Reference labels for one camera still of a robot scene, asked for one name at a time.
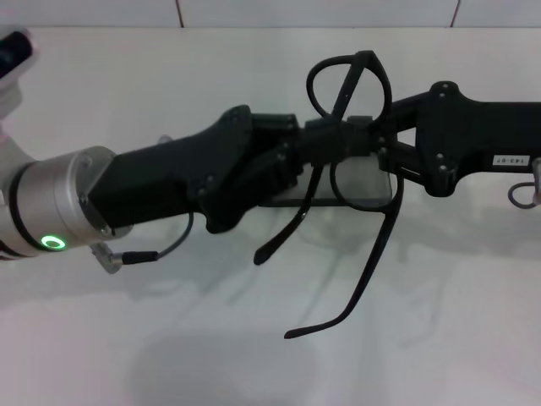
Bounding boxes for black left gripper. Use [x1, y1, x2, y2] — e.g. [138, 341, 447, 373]
[85, 105, 344, 235]

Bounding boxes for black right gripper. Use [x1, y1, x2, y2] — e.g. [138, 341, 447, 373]
[343, 80, 541, 197]

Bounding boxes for black glasses case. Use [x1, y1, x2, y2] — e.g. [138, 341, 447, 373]
[257, 158, 396, 211]

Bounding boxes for black thin-frame glasses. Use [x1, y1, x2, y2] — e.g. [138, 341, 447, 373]
[253, 49, 405, 341]

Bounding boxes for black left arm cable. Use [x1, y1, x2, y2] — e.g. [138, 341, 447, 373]
[90, 211, 196, 276]

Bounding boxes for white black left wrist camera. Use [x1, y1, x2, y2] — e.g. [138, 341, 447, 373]
[0, 25, 43, 92]

